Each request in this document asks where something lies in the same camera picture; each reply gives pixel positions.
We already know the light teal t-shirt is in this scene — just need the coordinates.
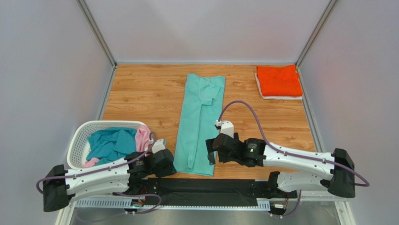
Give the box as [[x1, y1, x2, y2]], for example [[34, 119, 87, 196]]
[[174, 74, 225, 176]]

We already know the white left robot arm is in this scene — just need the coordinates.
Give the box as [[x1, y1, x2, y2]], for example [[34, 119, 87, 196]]
[[37, 149, 176, 212]]

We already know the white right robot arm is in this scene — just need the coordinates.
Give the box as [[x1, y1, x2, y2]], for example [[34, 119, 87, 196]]
[[206, 133, 355, 198]]

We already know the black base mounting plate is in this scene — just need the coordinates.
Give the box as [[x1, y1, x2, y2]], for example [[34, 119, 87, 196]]
[[123, 178, 297, 207]]

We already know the pink t-shirt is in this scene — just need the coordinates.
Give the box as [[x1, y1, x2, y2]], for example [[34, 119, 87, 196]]
[[83, 125, 150, 168]]

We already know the dark teal t-shirt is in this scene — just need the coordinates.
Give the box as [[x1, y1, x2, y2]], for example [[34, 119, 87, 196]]
[[86, 127, 137, 165]]

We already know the folded white t-shirt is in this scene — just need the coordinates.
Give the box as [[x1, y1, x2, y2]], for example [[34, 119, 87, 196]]
[[254, 73, 303, 100]]

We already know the white perforated laundry basket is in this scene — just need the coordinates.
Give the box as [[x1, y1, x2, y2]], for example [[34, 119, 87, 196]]
[[67, 120, 145, 169]]

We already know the folded orange t-shirt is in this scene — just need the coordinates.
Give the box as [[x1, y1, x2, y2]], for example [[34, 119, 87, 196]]
[[256, 65, 303, 96]]

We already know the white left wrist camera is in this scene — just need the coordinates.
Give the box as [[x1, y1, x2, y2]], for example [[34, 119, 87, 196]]
[[149, 139, 166, 153]]

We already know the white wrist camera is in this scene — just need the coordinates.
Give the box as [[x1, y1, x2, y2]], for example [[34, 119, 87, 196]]
[[149, 139, 166, 153], [215, 120, 234, 138]]

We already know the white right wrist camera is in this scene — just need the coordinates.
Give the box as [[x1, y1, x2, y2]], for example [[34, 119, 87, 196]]
[[215, 120, 234, 138]]

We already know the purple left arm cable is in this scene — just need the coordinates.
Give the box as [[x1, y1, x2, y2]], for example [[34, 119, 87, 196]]
[[36, 131, 163, 216]]

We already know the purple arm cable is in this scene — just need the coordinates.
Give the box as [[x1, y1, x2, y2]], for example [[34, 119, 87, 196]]
[[217, 100, 370, 218], [36, 131, 163, 216]]

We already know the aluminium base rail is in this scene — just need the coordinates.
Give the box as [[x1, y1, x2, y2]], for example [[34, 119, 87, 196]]
[[56, 179, 355, 225]]

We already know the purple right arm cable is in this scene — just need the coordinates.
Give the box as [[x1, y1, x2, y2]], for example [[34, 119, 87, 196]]
[[217, 100, 370, 218]]

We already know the aluminium frame post left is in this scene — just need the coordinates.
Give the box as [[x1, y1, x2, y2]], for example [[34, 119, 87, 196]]
[[76, 0, 118, 68]]

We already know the aluminium frame post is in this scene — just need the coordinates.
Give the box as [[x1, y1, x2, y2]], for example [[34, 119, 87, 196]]
[[76, 0, 118, 68], [296, 0, 339, 68]]

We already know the aluminium frame post right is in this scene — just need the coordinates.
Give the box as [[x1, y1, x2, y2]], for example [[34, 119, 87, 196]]
[[296, 0, 339, 68]]

